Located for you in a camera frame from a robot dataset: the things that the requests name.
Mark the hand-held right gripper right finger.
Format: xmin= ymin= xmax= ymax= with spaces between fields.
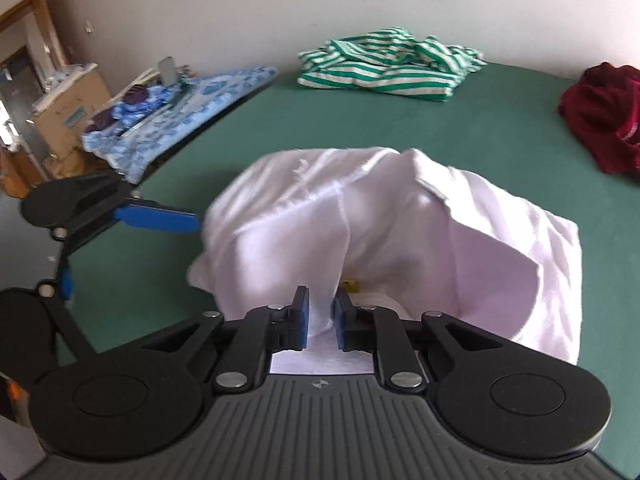
xmin=332 ymin=290 xmax=506 ymax=392

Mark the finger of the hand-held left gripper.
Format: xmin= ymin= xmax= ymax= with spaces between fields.
xmin=50 ymin=174 xmax=202 ymax=261
xmin=36 ymin=267 xmax=103 ymax=362

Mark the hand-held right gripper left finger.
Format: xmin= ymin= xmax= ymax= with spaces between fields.
xmin=140 ymin=285 xmax=310 ymax=392

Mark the white shirt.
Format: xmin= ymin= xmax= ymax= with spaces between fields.
xmin=186 ymin=147 xmax=583 ymax=376

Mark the green striped shirt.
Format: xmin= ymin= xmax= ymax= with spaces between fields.
xmin=297 ymin=26 xmax=488 ymax=104

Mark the blue patterned cloth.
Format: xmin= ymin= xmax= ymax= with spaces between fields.
xmin=81 ymin=66 xmax=279 ymax=184

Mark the cardboard box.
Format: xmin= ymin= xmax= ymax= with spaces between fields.
xmin=25 ymin=62 xmax=113 ymax=181

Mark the green bed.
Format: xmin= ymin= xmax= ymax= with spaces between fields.
xmin=55 ymin=60 xmax=640 ymax=480

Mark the dark red garment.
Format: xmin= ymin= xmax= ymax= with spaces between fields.
xmin=557 ymin=62 xmax=640 ymax=177

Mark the wooden shelf frame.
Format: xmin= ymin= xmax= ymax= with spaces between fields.
xmin=0 ymin=0 xmax=68 ymax=68

